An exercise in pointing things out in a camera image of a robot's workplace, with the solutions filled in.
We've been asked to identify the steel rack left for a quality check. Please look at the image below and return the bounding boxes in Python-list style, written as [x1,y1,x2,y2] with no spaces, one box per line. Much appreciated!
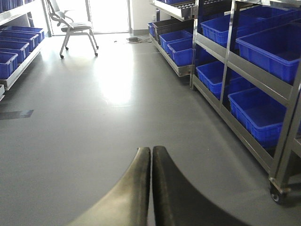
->
[0,0,50,99]

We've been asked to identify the steel rack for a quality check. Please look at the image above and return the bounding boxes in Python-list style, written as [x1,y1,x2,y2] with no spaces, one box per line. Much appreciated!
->
[151,0,301,204]
[0,0,50,99]

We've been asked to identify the steel rack right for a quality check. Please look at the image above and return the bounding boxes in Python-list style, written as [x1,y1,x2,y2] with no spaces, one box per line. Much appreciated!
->
[151,0,301,204]

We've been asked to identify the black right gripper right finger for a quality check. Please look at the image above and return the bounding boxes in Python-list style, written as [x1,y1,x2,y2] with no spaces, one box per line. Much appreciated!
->
[152,146,246,226]

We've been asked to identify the gray office chair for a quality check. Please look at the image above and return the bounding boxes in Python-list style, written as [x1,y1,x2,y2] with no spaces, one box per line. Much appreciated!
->
[46,0,99,59]

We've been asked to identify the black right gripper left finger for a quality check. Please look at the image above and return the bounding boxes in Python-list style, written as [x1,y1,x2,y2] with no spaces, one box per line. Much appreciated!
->
[68,147,151,226]

